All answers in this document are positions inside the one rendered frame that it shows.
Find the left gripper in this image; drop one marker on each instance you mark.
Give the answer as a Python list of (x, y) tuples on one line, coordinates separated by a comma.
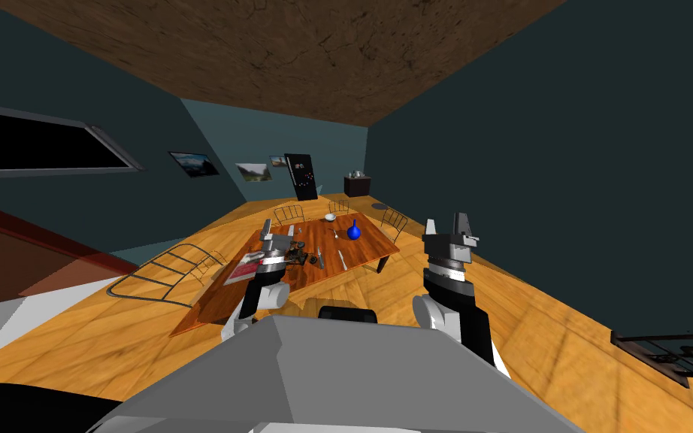
[(274, 243)]

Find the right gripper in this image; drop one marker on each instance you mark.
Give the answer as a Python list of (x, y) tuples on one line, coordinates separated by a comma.
[(446, 246)]

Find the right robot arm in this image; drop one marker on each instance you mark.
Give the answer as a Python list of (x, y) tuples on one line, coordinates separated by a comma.
[(455, 313)]

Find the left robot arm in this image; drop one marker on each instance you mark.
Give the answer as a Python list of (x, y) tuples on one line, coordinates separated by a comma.
[(265, 296)]

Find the dark small object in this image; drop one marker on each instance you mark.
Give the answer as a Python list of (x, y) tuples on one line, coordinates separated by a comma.
[(303, 257)]

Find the red book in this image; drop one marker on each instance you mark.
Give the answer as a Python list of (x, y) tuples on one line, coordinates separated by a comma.
[(243, 270)]

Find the black fridge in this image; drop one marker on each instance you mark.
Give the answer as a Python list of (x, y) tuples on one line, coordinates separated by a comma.
[(302, 176)]

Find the framed landscape picture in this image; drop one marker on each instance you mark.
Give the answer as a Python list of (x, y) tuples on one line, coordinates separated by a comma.
[(254, 172), (194, 163)]

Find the small framed picture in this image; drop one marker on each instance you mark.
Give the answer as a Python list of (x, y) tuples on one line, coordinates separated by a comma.
[(278, 161)]

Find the silver knife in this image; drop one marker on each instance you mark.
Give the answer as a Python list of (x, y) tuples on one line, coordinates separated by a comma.
[(341, 260)]

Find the round dark mat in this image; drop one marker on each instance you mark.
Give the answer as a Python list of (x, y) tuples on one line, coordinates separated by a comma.
[(379, 206)]

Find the blue vase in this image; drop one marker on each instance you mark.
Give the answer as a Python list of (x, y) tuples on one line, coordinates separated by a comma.
[(354, 231)]

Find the brown wooden table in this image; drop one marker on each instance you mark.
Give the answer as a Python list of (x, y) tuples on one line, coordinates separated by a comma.
[(364, 249)]

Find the dark side table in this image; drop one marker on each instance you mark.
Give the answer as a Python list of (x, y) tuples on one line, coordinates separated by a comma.
[(357, 185)]

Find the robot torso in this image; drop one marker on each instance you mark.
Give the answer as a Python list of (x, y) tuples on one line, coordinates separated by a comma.
[(334, 379)]

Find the grey framed window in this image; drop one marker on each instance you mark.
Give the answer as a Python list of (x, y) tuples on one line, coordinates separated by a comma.
[(28, 144)]

